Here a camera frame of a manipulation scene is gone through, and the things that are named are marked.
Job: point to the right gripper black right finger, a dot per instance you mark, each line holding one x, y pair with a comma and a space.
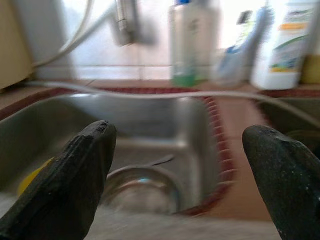
290, 185

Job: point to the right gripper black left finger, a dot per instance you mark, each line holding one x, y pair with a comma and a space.
65, 190

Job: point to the yellow plastic lid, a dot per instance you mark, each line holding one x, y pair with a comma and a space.
32, 177

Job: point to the round steel bowl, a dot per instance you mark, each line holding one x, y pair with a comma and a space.
150, 200

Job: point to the steel sink basin with dishes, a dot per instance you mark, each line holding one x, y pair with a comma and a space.
295, 117

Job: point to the empty steel sink basin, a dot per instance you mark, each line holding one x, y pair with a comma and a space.
155, 125

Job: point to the white detergent bottle green label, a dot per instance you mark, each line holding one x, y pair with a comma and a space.
280, 70

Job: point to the yellow sponge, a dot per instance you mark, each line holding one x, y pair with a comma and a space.
311, 70

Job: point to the cream water ionizer appliance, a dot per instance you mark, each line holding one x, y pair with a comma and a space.
12, 50

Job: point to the clear bottle blue cap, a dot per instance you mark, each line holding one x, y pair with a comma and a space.
190, 50

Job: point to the steel faucet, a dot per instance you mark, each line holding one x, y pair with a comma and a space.
125, 25

